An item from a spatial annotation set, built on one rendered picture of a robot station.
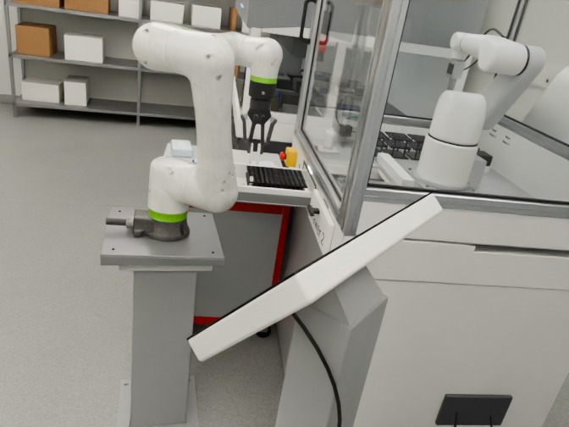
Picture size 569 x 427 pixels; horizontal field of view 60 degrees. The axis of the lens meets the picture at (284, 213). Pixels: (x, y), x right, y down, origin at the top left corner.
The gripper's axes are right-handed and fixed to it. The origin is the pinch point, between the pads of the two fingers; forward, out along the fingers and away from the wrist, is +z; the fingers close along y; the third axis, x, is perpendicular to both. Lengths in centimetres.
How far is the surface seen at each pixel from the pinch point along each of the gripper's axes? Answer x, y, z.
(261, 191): 5.9, -3.4, 12.3
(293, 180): -3.4, -16.4, 10.4
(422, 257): 48, -49, 12
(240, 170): -18.1, 2.9, 13.5
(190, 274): 33.0, 19.3, 32.1
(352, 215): 48, -25, 0
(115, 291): -54, 59, 100
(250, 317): 108, 9, -8
